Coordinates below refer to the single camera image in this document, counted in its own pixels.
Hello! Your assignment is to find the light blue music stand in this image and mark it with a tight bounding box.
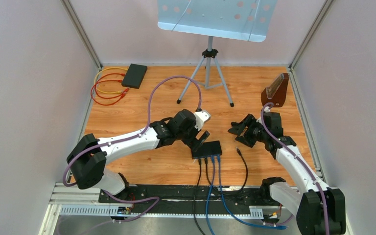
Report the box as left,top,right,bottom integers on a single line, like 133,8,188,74
157,0,278,107

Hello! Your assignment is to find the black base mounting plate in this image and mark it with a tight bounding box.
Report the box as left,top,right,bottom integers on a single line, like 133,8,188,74
97,184,293,216

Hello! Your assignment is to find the aluminium frame rail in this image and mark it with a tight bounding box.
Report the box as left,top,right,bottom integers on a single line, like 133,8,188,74
39,182,354,235

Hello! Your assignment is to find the yellow ethernet cable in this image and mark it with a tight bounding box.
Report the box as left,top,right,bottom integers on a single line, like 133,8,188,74
94,66,129,95

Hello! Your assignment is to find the brown wooden metronome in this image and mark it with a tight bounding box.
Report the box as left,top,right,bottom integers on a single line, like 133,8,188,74
260,73,289,108

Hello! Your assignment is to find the black network switch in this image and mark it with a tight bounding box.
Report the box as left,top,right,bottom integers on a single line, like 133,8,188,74
191,141,223,159

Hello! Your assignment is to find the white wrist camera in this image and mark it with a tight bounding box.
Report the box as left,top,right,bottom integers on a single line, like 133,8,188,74
193,110,211,131
262,106,271,113

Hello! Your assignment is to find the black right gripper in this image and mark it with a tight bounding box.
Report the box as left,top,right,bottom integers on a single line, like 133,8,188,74
227,115,268,147

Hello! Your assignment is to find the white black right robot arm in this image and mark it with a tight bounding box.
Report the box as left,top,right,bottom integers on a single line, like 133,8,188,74
228,112,346,235

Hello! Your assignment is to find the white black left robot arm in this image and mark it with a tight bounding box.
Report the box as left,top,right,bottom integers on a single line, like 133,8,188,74
67,109,211,202

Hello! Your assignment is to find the black ethernet cable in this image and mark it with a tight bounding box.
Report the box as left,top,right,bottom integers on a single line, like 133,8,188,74
203,147,249,197
192,158,206,235

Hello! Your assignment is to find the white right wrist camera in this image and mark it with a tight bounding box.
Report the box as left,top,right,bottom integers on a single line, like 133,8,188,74
262,106,271,113

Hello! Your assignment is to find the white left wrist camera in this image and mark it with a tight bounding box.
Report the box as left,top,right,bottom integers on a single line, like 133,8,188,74
193,110,211,131

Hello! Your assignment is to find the blue ethernet cable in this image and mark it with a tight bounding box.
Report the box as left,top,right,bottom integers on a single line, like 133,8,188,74
205,157,216,235
216,155,287,231

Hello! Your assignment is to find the black spare switch box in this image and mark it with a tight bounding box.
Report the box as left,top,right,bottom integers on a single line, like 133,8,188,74
121,64,148,89

